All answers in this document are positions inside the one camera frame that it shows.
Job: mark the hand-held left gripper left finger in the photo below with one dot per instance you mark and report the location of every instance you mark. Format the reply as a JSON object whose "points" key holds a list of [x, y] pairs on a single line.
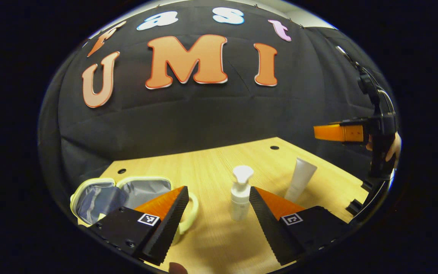
{"points": [[169, 228]]}

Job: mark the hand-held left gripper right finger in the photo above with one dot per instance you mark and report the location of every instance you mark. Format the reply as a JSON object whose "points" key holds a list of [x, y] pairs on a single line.
{"points": [[266, 228]]}

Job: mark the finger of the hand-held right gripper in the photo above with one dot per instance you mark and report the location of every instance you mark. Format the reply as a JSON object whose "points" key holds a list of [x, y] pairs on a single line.
{"points": [[337, 133]]}

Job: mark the white pump bottle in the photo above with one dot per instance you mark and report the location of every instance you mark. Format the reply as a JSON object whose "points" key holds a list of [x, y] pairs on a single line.
{"points": [[240, 198]]}

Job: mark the white squeeze tube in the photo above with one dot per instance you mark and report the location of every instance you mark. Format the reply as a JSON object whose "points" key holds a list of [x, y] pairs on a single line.
{"points": [[300, 179]]}

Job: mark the pale yellow suitcase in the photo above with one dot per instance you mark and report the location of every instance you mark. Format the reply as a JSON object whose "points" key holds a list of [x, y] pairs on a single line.
{"points": [[101, 198]]}

